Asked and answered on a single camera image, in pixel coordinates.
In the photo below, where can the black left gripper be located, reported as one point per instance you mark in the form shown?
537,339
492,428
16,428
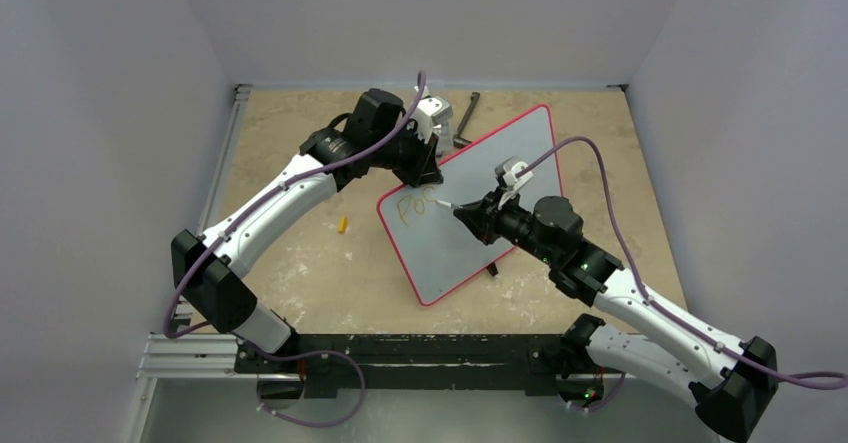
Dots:
425,170

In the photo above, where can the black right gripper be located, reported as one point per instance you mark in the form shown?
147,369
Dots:
487,212

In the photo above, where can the red framed whiteboard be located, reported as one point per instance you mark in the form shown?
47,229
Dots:
442,233

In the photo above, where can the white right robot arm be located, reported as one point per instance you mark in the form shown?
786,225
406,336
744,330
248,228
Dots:
729,380

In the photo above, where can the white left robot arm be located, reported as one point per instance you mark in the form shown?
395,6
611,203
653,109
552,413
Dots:
380,132

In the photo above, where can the black whiteboard stand clip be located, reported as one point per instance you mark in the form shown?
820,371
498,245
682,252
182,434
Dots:
491,270

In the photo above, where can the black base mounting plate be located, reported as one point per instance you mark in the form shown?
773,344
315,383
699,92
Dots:
322,365

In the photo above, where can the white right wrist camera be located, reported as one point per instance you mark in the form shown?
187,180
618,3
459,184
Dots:
512,176

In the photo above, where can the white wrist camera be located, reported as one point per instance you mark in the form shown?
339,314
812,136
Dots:
430,114
512,176

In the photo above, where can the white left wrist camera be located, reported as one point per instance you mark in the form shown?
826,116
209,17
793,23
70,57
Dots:
430,114

